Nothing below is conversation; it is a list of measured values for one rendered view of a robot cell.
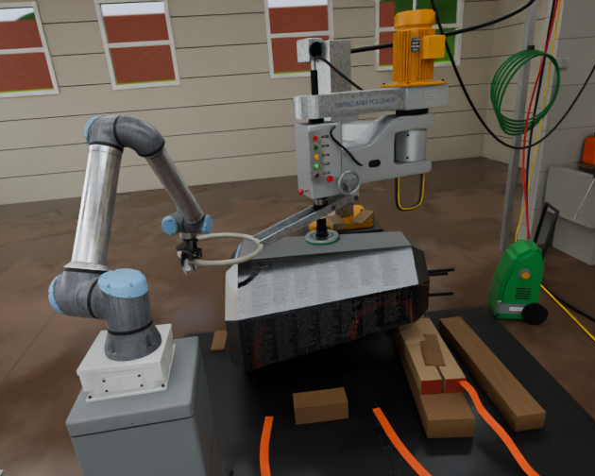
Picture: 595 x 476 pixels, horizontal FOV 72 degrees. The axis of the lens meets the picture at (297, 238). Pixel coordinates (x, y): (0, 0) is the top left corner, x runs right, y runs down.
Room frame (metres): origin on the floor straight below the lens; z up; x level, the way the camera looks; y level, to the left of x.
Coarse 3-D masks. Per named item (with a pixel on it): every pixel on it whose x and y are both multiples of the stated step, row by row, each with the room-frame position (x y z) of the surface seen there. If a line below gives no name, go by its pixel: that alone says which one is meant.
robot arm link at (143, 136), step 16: (128, 128) 1.53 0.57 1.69; (144, 128) 1.56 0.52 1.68; (128, 144) 1.54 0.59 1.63; (144, 144) 1.54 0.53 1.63; (160, 144) 1.58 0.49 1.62; (160, 160) 1.60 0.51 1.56; (160, 176) 1.64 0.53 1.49; (176, 176) 1.67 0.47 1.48; (176, 192) 1.70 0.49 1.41; (192, 208) 1.77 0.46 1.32; (192, 224) 1.81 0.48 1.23; (208, 224) 1.85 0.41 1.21
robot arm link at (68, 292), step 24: (96, 120) 1.58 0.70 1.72; (96, 144) 1.53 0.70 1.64; (120, 144) 1.56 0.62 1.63; (96, 168) 1.49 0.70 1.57; (96, 192) 1.45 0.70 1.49; (96, 216) 1.41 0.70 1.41; (96, 240) 1.37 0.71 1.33; (72, 264) 1.31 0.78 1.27; (96, 264) 1.34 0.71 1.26; (72, 288) 1.26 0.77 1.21; (72, 312) 1.25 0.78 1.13
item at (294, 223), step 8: (328, 200) 2.52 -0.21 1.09; (336, 200) 2.43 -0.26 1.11; (344, 200) 2.44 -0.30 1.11; (312, 208) 2.48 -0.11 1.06; (328, 208) 2.40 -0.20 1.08; (336, 208) 2.42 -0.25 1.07; (296, 216) 2.44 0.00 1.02; (304, 216) 2.47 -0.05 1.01; (312, 216) 2.36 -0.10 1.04; (320, 216) 2.38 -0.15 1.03; (280, 224) 2.41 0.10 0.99; (288, 224) 2.43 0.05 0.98; (296, 224) 2.33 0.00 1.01; (304, 224) 2.35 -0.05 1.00; (264, 232) 2.37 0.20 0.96; (272, 232) 2.39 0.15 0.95; (280, 232) 2.29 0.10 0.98; (288, 232) 2.31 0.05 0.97; (264, 240) 2.25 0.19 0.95; (272, 240) 2.27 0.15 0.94
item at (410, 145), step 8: (424, 128) 2.64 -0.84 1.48; (400, 136) 2.63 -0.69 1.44; (408, 136) 2.60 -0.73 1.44; (416, 136) 2.59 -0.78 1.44; (424, 136) 2.62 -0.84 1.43; (400, 144) 2.63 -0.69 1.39; (408, 144) 2.60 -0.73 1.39; (416, 144) 2.59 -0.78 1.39; (424, 144) 2.62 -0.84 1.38; (400, 152) 2.63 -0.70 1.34; (408, 152) 2.60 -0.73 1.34; (416, 152) 2.59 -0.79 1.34; (424, 152) 2.62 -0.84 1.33; (400, 160) 2.63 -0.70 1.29; (408, 160) 2.60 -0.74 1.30; (416, 160) 2.59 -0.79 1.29
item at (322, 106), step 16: (304, 96) 2.35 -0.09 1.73; (320, 96) 2.34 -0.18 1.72; (336, 96) 2.38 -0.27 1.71; (352, 96) 2.41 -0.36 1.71; (368, 96) 2.45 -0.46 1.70; (384, 96) 2.49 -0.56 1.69; (400, 96) 2.53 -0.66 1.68; (416, 96) 2.55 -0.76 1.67; (432, 96) 2.59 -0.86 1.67; (304, 112) 2.35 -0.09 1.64; (320, 112) 2.34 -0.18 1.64; (336, 112) 2.38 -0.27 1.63; (352, 112) 2.41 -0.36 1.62; (368, 112) 2.46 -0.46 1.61; (400, 112) 2.63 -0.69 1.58; (416, 112) 2.59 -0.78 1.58
